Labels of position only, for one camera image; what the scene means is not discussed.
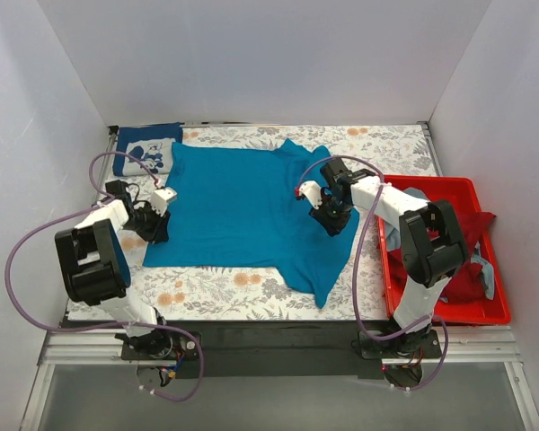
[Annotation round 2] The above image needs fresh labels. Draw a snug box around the teal blue t-shirt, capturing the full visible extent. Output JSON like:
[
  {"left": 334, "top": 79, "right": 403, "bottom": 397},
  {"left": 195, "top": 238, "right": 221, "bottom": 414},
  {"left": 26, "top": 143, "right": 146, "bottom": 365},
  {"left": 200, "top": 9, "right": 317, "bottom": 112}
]
[{"left": 144, "top": 140, "right": 359, "bottom": 308}]

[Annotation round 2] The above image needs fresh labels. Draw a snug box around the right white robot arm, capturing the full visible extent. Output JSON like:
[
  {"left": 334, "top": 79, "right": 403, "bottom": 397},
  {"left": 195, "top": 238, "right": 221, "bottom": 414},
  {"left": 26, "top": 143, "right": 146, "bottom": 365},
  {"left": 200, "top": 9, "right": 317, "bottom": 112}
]
[{"left": 295, "top": 155, "right": 470, "bottom": 357}]

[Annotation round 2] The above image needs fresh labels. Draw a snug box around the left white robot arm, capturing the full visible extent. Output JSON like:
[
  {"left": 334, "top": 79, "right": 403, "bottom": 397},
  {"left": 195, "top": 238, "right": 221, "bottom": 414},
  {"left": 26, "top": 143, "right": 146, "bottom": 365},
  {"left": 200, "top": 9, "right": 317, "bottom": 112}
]
[{"left": 55, "top": 180, "right": 177, "bottom": 359}]

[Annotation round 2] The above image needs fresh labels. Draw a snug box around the floral patterned table mat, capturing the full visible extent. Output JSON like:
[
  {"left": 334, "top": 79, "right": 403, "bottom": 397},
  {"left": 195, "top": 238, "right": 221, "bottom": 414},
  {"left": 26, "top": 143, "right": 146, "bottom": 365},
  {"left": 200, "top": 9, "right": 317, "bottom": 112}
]
[{"left": 65, "top": 124, "right": 437, "bottom": 321}]

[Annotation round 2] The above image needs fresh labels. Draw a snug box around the light blue t-shirt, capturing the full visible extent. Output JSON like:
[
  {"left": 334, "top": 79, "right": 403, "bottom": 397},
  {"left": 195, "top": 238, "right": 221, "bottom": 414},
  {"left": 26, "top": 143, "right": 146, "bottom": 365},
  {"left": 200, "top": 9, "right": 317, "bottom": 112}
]
[{"left": 383, "top": 186, "right": 495, "bottom": 301}]

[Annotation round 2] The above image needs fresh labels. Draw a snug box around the folded navy printed t-shirt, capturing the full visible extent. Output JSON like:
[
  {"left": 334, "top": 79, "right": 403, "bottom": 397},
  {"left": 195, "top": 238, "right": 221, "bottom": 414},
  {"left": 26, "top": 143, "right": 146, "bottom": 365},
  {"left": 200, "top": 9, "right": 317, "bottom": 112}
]
[{"left": 116, "top": 122, "right": 183, "bottom": 175}]

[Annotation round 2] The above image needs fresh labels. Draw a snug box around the red plastic bin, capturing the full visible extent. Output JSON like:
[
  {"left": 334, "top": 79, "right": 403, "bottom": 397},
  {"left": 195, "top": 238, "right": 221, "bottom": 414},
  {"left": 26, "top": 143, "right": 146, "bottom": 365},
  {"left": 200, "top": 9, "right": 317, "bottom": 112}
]
[{"left": 387, "top": 175, "right": 511, "bottom": 325}]

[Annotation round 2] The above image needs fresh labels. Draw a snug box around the dark red t-shirt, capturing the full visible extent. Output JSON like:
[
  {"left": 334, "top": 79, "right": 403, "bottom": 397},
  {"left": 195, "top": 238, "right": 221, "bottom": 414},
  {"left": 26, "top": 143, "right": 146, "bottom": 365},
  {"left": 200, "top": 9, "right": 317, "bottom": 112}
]
[{"left": 388, "top": 210, "right": 496, "bottom": 306}]

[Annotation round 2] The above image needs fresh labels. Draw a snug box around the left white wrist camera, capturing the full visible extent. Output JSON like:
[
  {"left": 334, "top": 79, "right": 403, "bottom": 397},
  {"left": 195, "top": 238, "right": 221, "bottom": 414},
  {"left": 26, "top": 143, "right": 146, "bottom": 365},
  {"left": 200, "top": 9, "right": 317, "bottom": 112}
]
[{"left": 150, "top": 187, "right": 177, "bottom": 215}]

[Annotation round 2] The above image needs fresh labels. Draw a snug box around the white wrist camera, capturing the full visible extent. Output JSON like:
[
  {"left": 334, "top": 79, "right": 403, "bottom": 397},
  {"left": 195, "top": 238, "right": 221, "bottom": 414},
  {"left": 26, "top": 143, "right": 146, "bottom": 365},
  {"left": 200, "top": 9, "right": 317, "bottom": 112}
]
[
  {"left": 295, "top": 180, "right": 323, "bottom": 209},
  {"left": 150, "top": 187, "right": 177, "bottom": 215}
]

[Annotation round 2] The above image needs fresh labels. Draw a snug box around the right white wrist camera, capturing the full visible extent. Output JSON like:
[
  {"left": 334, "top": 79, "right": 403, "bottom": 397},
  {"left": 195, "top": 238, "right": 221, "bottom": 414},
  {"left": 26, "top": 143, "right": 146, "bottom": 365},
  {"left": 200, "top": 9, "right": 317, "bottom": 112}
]
[{"left": 295, "top": 180, "right": 323, "bottom": 209}]

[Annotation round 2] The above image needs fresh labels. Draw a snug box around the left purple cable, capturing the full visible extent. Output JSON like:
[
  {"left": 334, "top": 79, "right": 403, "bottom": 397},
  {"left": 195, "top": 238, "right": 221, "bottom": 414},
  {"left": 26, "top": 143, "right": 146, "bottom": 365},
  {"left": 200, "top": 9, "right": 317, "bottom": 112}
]
[{"left": 4, "top": 151, "right": 206, "bottom": 402}]

